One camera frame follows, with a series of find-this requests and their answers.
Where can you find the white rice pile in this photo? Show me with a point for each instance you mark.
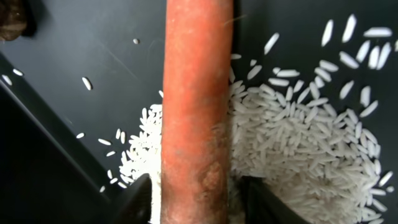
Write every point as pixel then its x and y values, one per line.
pixel 298 114

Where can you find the black waste tray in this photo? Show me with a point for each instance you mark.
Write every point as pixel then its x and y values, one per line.
pixel 91 77

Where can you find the orange carrot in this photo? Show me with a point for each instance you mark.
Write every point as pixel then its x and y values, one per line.
pixel 195 126

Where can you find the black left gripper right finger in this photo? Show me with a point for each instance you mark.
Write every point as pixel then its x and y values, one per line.
pixel 261 206

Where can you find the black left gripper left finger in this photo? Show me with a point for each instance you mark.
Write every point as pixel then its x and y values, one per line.
pixel 133 206

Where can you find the brown food scrap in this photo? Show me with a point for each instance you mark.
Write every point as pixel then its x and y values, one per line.
pixel 13 19

